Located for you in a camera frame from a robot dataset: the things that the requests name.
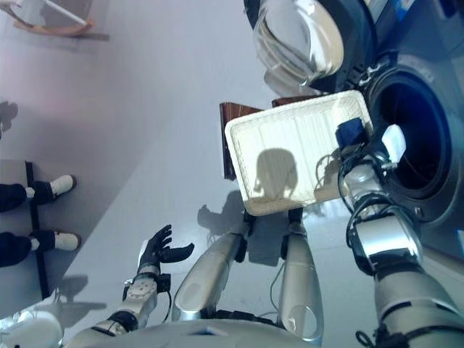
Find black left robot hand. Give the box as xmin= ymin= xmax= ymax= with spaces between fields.
xmin=137 ymin=224 xmax=196 ymax=269

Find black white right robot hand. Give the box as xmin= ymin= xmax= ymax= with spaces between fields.
xmin=340 ymin=123 xmax=406 ymax=163

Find blue cloth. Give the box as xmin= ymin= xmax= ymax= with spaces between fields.
xmin=335 ymin=117 xmax=365 ymax=146

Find grey front-load washing machine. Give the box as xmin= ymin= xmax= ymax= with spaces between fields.
xmin=347 ymin=0 xmax=464 ymax=262

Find silver left robot leg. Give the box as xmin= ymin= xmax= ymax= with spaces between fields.
xmin=171 ymin=217 xmax=251 ymax=323

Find silver robot leg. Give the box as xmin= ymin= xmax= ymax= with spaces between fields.
xmin=171 ymin=217 xmax=251 ymax=323
xmin=277 ymin=212 xmax=323 ymax=344

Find silver robot torso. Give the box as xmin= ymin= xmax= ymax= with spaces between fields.
xmin=65 ymin=318 xmax=323 ymax=348

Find white wicker basket tray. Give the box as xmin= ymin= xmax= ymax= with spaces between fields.
xmin=224 ymin=90 xmax=374 ymax=218

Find seated person dark trousers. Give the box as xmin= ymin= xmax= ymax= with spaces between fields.
xmin=0 ymin=174 xmax=81 ymax=269

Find black floor strip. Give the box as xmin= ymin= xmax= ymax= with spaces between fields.
xmin=24 ymin=161 xmax=50 ymax=300

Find round glass washer door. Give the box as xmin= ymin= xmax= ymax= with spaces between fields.
xmin=243 ymin=0 xmax=378 ymax=94

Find silver right robot leg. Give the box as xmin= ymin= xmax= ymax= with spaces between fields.
xmin=277 ymin=212 xmax=323 ymax=344

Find white rounded device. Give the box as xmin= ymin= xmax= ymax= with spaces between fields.
xmin=0 ymin=297 xmax=65 ymax=348

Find brown stool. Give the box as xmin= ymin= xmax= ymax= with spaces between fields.
xmin=219 ymin=94 xmax=327 ymax=181

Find thin floor cable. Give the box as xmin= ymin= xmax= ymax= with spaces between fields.
xmin=270 ymin=264 xmax=287 ymax=316

